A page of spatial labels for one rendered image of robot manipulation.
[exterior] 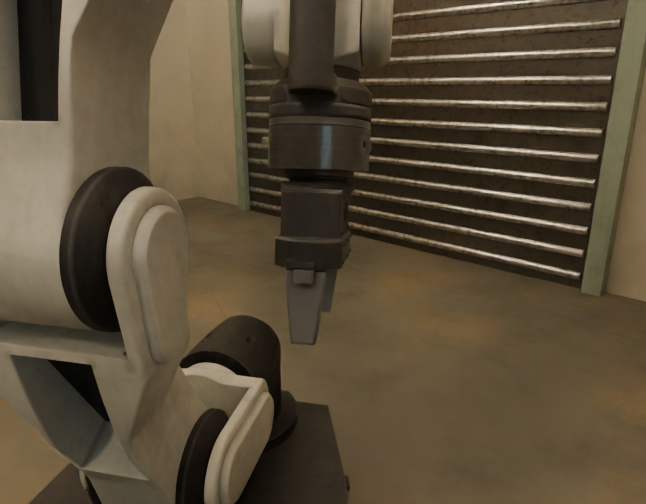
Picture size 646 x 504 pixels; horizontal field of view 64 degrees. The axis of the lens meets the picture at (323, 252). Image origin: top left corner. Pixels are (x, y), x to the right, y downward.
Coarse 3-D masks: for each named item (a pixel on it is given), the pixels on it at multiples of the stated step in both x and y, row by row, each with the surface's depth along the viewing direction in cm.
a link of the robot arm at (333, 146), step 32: (288, 128) 41; (320, 128) 40; (352, 128) 41; (288, 160) 42; (320, 160) 41; (352, 160) 42; (288, 192) 42; (320, 192) 41; (288, 224) 42; (320, 224) 42; (288, 256) 41; (320, 256) 40
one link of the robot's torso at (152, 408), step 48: (144, 192) 42; (144, 240) 41; (144, 288) 41; (0, 336) 47; (48, 336) 47; (96, 336) 47; (144, 336) 43; (0, 384) 49; (48, 384) 51; (96, 384) 53; (144, 384) 44; (48, 432) 52; (96, 432) 59; (144, 432) 52; (192, 432) 62; (96, 480) 59; (144, 480) 56; (192, 480) 60
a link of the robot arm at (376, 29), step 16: (368, 0) 40; (384, 0) 40; (368, 16) 40; (384, 16) 40; (368, 32) 40; (384, 32) 40; (368, 48) 41; (384, 48) 41; (368, 64) 43; (384, 64) 43
